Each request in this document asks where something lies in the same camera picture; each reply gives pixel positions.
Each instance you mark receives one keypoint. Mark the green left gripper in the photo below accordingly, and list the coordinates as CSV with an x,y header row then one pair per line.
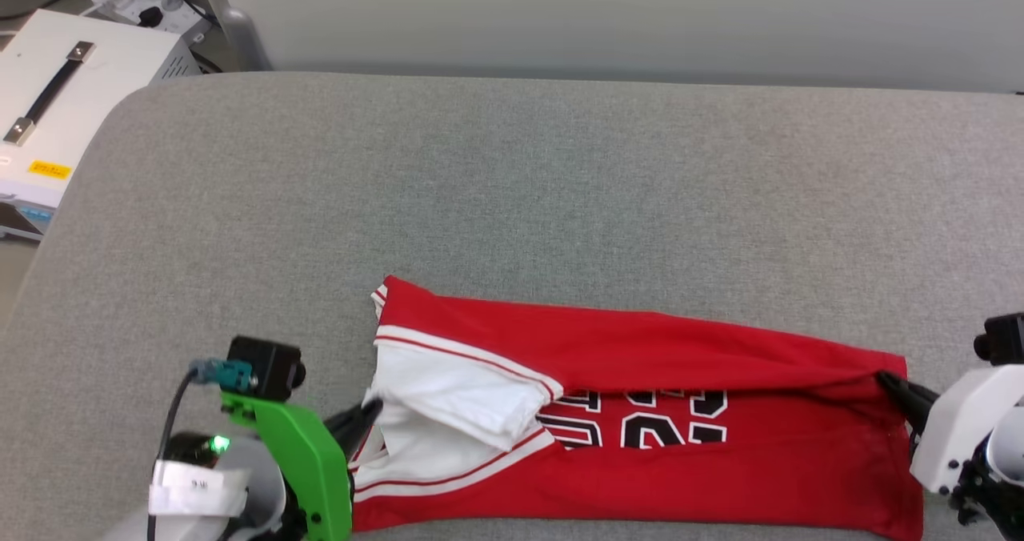
x,y
308,469

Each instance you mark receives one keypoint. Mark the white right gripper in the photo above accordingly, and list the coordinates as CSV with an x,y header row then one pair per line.
x,y
960,429

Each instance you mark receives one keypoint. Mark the red and white basketball jersey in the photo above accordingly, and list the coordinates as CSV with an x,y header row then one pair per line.
x,y
640,349

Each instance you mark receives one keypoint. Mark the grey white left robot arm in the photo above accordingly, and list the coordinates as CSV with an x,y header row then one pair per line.
x,y
256,497

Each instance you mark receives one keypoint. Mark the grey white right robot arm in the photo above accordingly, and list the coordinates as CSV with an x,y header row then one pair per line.
x,y
1010,457

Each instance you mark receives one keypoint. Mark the yellow label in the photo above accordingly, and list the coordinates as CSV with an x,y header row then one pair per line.
x,y
49,170

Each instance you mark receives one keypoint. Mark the grey metal table leg with foot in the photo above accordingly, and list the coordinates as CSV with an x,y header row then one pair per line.
x,y
236,33

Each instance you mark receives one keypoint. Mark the white equipment case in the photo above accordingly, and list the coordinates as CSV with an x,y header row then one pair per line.
x,y
104,93

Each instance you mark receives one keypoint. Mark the white power strip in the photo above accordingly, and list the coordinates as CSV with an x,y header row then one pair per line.
x,y
172,5

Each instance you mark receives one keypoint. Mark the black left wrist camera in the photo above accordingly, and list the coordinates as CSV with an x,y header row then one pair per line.
x,y
268,366

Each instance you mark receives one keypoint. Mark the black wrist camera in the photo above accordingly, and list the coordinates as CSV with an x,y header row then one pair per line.
x,y
268,366
1004,339

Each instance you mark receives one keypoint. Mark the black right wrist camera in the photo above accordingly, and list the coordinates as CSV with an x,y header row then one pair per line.
x,y
1004,339

